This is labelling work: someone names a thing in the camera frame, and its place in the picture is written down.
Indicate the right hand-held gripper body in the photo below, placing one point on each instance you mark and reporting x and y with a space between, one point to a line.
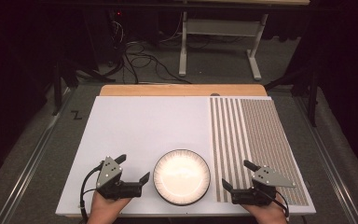
270 179

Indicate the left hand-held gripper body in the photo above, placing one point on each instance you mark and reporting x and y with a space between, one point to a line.
108 174

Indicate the white plate with dark rim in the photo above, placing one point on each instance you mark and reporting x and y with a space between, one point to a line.
181 177

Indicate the person's right hand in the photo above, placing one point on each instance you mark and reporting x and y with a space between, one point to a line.
268 214

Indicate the person's left hand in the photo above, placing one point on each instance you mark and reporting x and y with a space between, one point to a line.
105 210

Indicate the white board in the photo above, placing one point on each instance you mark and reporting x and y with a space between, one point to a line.
143 130

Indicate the striped grey white placemat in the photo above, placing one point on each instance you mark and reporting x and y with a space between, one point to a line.
261 130

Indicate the wooden table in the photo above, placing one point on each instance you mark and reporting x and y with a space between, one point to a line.
167 90

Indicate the black stand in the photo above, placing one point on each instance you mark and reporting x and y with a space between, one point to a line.
312 93
57 84

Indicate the white metal desk frame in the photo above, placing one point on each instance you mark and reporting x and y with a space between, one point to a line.
220 27

